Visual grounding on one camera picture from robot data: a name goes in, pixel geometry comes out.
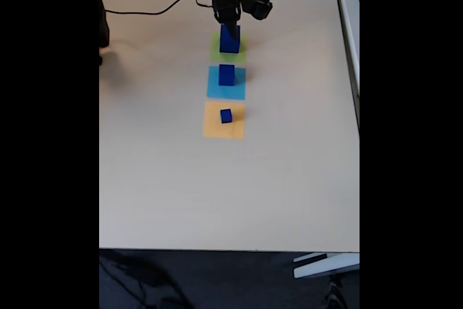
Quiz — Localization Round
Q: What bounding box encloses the medium blue cube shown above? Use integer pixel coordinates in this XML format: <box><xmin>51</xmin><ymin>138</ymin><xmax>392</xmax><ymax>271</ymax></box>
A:
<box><xmin>218</xmin><ymin>64</ymin><xmax>235</xmax><ymax>87</ymax></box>

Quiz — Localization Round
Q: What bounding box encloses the white table leg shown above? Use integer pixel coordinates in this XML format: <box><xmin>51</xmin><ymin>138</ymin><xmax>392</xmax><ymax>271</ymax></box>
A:
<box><xmin>292</xmin><ymin>252</ymin><xmax>360</xmax><ymax>280</ymax></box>

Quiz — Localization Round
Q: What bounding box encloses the large blue cube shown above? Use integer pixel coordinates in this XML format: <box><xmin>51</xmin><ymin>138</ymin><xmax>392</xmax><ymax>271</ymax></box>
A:
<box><xmin>219</xmin><ymin>24</ymin><xmax>242</xmax><ymax>54</ymax></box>

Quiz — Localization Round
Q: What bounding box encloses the black camera box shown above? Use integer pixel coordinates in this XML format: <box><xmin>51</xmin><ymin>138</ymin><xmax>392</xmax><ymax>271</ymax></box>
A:
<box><xmin>237</xmin><ymin>0</ymin><xmax>273</xmax><ymax>21</ymax></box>

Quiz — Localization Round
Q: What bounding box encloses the green paper square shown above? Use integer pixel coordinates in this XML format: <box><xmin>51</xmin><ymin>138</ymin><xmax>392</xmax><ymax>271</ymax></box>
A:
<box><xmin>209</xmin><ymin>31</ymin><xmax>249</xmax><ymax>63</ymax></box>

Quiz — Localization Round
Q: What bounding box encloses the white side desk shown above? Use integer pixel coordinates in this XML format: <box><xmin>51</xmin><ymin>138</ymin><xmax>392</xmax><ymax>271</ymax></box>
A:
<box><xmin>331</xmin><ymin>0</ymin><xmax>360</xmax><ymax>136</ymax></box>

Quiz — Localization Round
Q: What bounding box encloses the light blue paper square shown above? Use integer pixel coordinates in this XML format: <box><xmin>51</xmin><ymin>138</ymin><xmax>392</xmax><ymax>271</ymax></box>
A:
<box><xmin>205</xmin><ymin>65</ymin><xmax>247</xmax><ymax>101</ymax></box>

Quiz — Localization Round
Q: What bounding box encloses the orange paper square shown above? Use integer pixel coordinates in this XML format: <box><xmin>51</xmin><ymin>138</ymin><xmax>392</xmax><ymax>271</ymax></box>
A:
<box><xmin>202</xmin><ymin>101</ymin><xmax>246</xmax><ymax>140</ymax></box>

